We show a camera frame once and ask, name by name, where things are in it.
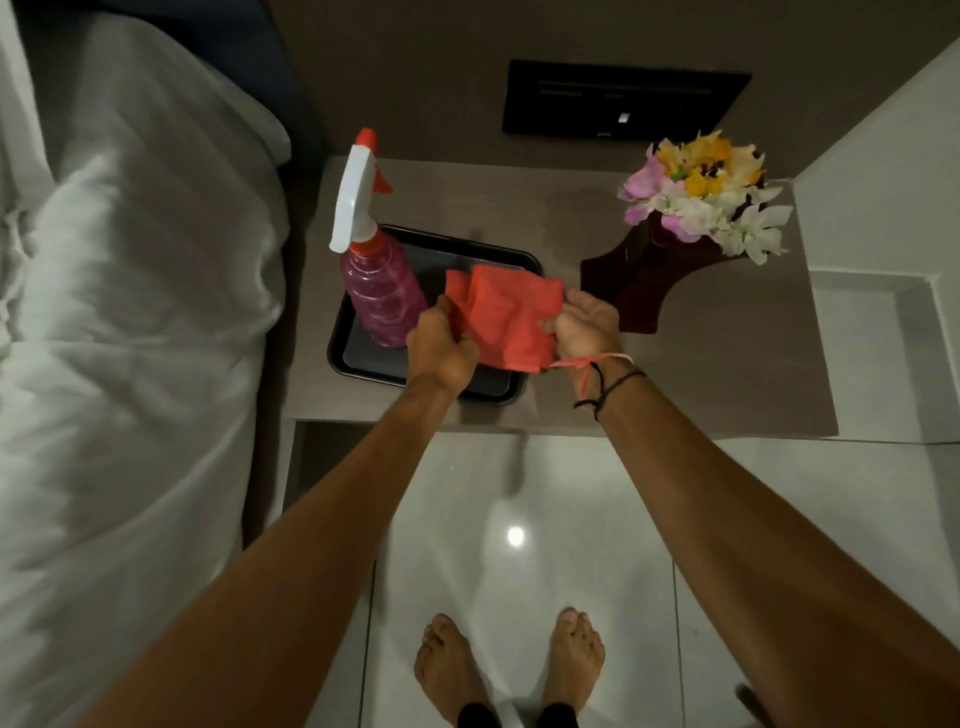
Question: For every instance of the black wall switch panel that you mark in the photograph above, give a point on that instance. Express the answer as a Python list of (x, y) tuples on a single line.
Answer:
[(622, 101)]

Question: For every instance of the person's left thumb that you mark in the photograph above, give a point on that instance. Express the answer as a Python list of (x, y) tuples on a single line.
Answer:
[(445, 309)]

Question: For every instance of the person's left foot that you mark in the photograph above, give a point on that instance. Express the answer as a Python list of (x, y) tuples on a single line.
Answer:
[(448, 671)]

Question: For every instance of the artificial flower bouquet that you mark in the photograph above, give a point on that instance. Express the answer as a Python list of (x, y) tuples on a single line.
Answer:
[(705, 195)]

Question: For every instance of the grey bedside table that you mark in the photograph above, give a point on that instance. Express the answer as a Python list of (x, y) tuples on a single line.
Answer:
[(675, 360)]

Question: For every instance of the white bed duvet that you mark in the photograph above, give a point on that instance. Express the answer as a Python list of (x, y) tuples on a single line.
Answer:
[(127, 360)]

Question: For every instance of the dark wooden vase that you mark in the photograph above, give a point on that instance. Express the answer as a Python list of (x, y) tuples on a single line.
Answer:
[(637, 281)]

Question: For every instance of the person's left forearm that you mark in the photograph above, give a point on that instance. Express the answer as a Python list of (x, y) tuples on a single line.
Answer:
[(262, 570)]

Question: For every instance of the person's left hand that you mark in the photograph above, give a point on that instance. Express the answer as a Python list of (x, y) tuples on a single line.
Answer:
[(439, 351)]

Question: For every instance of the person's right hand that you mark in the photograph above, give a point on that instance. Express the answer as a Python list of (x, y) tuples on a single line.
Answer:
[(592, 330)]

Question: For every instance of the pink spray bottle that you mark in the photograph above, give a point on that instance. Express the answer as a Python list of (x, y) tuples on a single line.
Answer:
[(373, 255)]

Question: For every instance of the black rectangular tray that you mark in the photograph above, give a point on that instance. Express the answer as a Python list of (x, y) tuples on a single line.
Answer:
[(435, 315)]

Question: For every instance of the person's right forearm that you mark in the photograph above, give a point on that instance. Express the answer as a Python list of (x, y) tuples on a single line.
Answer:
[(765, 555)]

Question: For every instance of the red cleaning cloth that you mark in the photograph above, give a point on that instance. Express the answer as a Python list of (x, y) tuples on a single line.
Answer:
[(510, 319)]

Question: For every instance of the person's foot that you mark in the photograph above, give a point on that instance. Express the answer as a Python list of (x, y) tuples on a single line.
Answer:
[(448, 671), (571, 660)]

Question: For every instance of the person's right thumb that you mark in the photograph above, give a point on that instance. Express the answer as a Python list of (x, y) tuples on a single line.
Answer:
[(556, 322)]

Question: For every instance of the person's right foot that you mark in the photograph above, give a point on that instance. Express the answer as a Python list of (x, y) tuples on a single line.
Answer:
[(571, 660)]

